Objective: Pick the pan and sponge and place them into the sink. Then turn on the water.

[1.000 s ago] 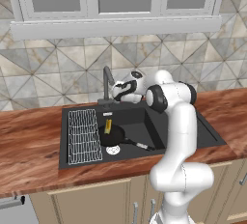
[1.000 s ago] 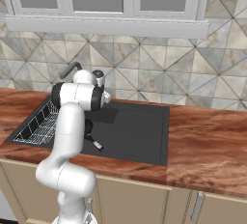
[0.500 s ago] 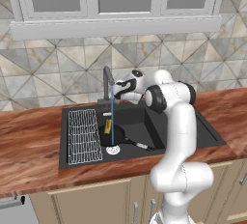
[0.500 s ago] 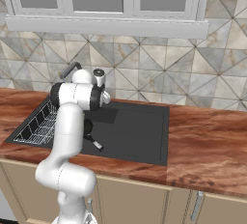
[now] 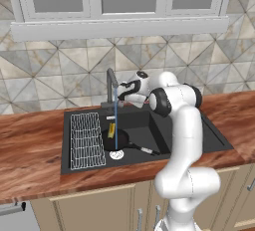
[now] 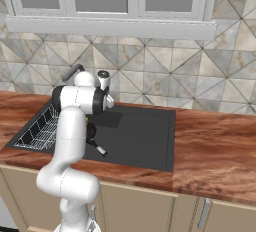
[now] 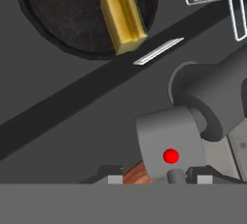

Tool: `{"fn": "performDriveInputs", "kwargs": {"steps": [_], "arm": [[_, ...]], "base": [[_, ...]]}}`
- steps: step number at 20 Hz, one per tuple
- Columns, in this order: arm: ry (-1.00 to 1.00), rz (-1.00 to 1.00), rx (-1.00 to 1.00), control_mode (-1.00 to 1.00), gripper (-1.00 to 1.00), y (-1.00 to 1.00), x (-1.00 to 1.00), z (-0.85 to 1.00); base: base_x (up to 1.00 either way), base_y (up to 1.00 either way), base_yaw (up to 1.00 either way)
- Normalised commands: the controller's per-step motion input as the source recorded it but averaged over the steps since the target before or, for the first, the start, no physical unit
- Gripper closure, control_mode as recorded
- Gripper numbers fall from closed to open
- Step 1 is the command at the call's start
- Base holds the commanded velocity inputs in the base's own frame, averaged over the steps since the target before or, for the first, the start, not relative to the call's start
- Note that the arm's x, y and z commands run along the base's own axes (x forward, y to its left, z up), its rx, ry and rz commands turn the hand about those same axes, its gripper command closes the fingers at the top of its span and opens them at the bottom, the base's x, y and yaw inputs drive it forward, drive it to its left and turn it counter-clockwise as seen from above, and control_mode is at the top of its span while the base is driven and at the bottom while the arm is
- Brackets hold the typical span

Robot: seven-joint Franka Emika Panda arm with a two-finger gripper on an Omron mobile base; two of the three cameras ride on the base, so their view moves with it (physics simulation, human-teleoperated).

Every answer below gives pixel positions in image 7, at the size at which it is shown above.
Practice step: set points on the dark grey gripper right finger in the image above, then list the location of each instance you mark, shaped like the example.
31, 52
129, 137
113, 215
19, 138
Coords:
201, 171

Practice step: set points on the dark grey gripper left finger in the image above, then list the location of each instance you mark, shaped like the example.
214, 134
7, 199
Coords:
111, 171

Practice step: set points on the yellow sponge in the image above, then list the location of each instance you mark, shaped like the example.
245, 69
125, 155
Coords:
123, 18

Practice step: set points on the dark round pan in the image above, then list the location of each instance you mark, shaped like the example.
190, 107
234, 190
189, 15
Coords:
64, 15

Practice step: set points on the grey rounded housing red dot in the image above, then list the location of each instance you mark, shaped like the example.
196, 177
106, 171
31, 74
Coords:
160, 131

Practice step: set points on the grey cylindrical tube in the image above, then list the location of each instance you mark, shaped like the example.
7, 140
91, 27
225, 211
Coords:
212, 86

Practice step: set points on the black drawer front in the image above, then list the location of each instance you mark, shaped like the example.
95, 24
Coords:
80, 89

